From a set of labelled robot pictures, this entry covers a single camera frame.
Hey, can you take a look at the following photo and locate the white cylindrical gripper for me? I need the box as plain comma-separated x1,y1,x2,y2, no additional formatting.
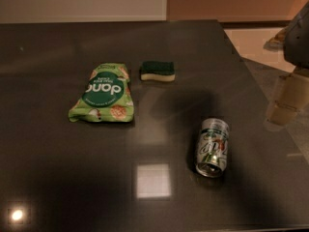
267,67,309,126

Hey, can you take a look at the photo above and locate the silver green 7up can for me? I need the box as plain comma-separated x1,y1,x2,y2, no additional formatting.
195,118,229,178

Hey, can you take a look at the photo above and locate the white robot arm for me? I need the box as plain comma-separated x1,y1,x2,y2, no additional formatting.
267,2,309,128

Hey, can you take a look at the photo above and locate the green snack bag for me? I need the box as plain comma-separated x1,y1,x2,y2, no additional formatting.
69,63,134,123

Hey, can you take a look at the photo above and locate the green yellow sponge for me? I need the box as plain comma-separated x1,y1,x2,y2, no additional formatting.
140,61,176,82

